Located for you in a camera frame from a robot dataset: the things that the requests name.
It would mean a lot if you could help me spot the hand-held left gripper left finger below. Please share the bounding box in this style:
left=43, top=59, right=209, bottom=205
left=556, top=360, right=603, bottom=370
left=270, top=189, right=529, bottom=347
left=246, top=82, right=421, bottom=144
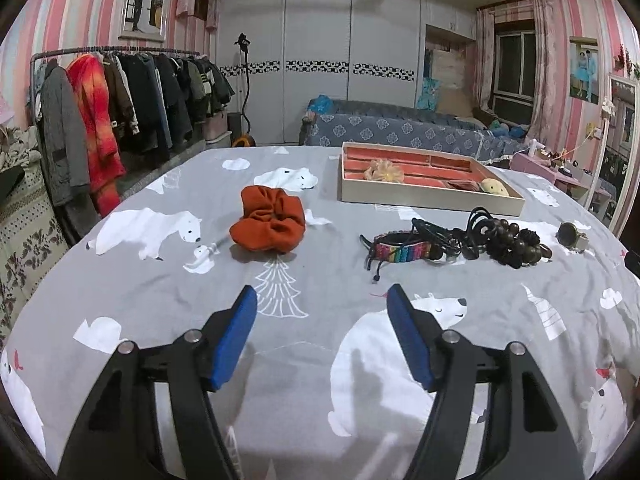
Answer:
left=57, top=285, right=258, bottom=480

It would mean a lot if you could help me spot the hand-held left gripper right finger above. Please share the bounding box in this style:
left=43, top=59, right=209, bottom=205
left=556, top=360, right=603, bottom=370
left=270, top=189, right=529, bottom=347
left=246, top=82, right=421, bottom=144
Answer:
left=386, top=283, right=586, bottom=480

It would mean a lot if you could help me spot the rainbow beaded bracelet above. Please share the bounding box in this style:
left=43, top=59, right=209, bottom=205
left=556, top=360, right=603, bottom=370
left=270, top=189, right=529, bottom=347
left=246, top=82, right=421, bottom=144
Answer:
left=361, top=232, right=451, bottom=283

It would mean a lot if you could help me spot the black hair ties bundle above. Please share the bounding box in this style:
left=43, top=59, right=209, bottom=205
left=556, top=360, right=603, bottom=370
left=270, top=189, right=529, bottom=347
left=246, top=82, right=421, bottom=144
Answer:
left=450, top=206, right=496, bottom=261

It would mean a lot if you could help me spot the orange fabric scrunchie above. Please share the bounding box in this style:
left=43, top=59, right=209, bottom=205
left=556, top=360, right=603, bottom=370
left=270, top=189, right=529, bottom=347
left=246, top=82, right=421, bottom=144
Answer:
left=229, top=185, right=306, bottom=254

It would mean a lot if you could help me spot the brown wooden bead bracelet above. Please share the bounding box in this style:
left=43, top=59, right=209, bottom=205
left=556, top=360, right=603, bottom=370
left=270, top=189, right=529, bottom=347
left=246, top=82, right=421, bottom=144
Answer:
left=482, top=217, right=553, bottom=268

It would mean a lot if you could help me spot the white tray with red lining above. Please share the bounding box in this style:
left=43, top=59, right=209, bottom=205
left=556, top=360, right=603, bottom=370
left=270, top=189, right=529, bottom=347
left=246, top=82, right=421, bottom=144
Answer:
left=341, top=142, right=526, bottom=217

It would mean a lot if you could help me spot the grey bear printed bedsheet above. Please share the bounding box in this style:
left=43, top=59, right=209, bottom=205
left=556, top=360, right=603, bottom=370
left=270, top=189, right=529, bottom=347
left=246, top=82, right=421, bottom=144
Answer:
left=0, top=145, right=640, bottom=480

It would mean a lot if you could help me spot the small white hair clip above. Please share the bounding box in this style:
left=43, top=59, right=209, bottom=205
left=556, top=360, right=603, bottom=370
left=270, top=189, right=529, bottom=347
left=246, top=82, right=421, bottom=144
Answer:
left=192, top=241, right=223, bottom=267

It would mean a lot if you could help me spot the beige flower hair clip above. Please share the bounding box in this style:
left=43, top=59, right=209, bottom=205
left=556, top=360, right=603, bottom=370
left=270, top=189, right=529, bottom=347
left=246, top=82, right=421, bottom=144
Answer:
left=363, top=158, right=406, bottom=182

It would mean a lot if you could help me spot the blue floral sofa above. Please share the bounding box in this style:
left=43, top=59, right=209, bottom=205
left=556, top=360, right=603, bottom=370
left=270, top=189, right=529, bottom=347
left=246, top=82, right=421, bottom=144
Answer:
left=299, top=97, right=531, bottom=163

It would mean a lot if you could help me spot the pale storage box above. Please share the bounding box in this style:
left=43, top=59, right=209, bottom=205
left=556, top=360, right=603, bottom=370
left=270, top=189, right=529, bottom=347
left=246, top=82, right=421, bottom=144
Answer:
left=202, top=112, right=233, bottom=148

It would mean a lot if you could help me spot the pink table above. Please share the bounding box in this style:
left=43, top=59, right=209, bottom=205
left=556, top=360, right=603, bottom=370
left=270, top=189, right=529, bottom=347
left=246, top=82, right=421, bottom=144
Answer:
left=510, top=152, right=616, bottom=201

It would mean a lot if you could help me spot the floral quilt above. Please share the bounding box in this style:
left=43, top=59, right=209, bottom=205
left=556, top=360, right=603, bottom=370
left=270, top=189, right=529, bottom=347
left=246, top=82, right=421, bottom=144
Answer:
left=0, top=160, right=71, bottom=341

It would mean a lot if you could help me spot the teal cloth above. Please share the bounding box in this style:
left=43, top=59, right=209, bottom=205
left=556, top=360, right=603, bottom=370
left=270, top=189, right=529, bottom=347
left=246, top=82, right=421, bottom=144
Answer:
left=417, top=77, right=441, bottom=111

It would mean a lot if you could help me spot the black garment steamer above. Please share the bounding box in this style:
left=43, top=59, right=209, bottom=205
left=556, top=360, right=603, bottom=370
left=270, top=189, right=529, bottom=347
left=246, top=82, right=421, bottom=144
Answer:
left=231, top=32, right=258, bottom=148

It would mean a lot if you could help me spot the row of hanging clothes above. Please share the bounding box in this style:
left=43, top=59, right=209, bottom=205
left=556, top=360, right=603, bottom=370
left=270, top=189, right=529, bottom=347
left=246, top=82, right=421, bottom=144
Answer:
left=35, top=52, right=236, bottom=211

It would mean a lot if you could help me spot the pink floral curtain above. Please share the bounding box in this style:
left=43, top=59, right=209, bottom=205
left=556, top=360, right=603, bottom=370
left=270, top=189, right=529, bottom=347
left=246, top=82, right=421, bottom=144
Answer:
left=530, top=0, right=556, bottom=133
left=475, top=7, right=496, bottom=111

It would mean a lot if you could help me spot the dark window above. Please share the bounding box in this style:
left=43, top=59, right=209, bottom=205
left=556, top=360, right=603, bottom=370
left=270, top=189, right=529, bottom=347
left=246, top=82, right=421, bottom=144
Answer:
left=492, top=20, right=536, bottom=126

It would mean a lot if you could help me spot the white framed mirror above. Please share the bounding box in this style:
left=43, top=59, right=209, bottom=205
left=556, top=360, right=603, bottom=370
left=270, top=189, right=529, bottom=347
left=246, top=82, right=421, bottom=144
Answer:
left=590, top=72, right=640, bottom=238

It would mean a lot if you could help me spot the metal clothes rack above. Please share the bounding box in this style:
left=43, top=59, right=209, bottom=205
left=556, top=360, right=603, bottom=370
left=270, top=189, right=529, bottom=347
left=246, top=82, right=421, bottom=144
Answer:
left=29, top=47, right=201, bottom=91

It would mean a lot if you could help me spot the white wardrobe with patterned band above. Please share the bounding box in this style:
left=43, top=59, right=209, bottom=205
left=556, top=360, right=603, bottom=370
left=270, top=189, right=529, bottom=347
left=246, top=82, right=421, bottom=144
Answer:
left=217, top=0, right=476, bottom=146

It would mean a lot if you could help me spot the framed wedding photo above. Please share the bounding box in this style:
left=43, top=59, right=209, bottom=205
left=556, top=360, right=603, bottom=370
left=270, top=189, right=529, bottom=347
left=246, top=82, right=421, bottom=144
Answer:
left=118, top=0, right=176, bottom=42

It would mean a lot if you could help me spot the wall poster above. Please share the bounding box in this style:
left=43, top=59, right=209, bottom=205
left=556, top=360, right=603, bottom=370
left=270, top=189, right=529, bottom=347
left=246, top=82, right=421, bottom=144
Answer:
left=569, top=36, right=600, bottom=105

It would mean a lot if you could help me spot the red flower wall decoration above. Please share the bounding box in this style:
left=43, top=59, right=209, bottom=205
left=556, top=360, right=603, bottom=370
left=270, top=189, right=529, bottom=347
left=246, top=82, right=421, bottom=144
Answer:
left=617, top=45, right=640, bottom=80

